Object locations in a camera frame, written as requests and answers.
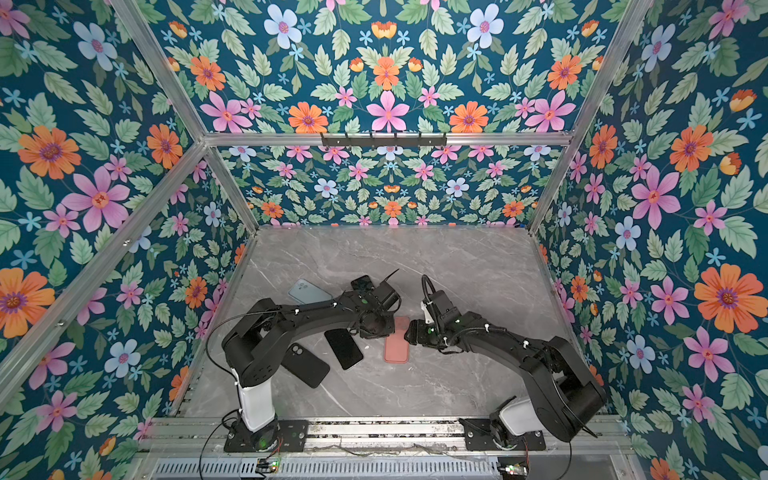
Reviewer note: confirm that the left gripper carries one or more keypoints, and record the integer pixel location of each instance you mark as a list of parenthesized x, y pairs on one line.
[(370, 334)]

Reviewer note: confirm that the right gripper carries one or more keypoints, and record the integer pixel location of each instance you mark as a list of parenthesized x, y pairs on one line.
[(416, 334)]

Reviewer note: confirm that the pink phone case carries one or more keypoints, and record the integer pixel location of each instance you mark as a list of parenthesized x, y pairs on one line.
[(396, 349)]

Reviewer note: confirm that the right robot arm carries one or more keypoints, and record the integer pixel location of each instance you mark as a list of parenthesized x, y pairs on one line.
[(562, 395)]

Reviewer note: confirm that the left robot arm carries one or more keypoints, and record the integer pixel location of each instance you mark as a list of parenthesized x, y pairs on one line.
[(256, 346)]

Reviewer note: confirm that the black phone lower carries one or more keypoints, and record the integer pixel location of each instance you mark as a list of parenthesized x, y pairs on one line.
[(344, 347)]

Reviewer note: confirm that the light blue phone case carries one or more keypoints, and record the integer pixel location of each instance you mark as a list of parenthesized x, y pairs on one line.
[(305, 292)]

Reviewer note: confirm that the black phone case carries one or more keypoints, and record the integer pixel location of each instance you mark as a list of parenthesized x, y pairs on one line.
[(305, 365)]

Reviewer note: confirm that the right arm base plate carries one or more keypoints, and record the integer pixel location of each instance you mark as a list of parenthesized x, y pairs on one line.
[(483, 434)]

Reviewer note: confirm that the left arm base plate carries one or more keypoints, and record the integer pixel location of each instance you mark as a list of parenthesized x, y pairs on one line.
[(277, 436)]

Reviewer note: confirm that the metal hook rail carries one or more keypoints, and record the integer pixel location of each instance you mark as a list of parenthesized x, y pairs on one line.
[(371, 140)]

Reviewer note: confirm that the aluminium front rail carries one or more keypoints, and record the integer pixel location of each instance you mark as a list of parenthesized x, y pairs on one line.
[(385, 435)]

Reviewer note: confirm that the white ventilated cable duct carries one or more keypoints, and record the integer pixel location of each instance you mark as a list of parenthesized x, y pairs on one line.
[(327, 468)]

